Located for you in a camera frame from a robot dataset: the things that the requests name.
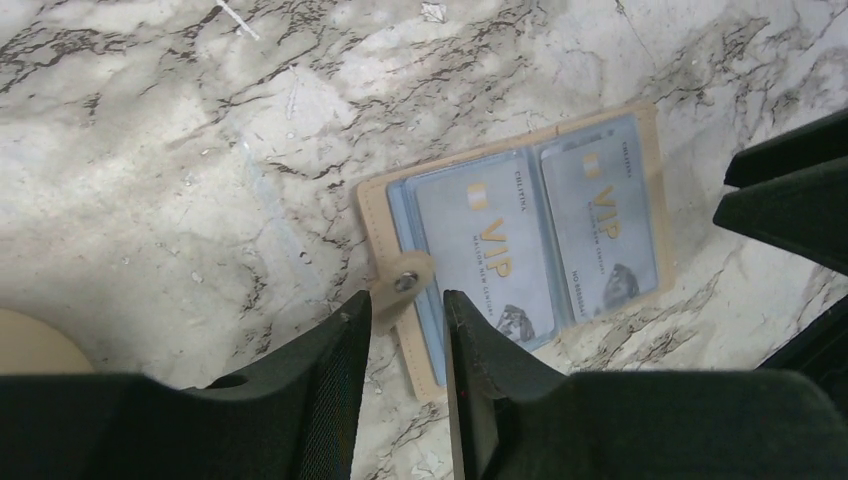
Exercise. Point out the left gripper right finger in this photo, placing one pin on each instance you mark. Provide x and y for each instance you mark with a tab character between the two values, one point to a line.
514	417

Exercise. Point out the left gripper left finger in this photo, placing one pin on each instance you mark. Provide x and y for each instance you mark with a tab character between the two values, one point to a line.
293	414

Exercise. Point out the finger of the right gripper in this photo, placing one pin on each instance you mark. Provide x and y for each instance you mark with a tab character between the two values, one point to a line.
803	212
812	144

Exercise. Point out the beige oval tray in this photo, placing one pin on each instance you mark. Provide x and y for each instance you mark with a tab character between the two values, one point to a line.
32	347

